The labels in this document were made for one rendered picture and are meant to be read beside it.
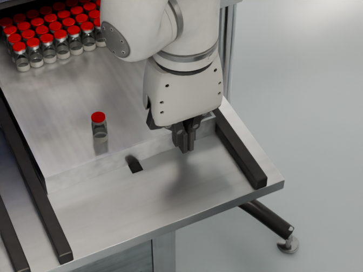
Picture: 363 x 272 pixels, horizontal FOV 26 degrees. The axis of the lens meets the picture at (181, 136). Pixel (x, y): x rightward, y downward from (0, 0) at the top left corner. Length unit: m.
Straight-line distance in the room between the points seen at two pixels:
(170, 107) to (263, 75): 1.55
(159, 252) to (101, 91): 0.73
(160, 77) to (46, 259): 0.28
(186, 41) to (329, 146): 1.48
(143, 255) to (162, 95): 0.91
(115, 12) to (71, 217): 0.34
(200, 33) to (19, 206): 0.36
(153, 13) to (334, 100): 1.72
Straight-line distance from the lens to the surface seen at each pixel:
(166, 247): 1.87
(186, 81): 0.98
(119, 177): 1.11
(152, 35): 0.84
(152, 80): 0.99
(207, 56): 0.95
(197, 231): 2.13
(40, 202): 1.07
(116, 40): 0.86
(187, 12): 0.88
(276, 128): 2.39
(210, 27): 0.93
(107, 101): 1.21
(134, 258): 1.85
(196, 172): 1.11
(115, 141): 1.15
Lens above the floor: 1.73
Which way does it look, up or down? 47 degrees down
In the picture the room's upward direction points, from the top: straight up
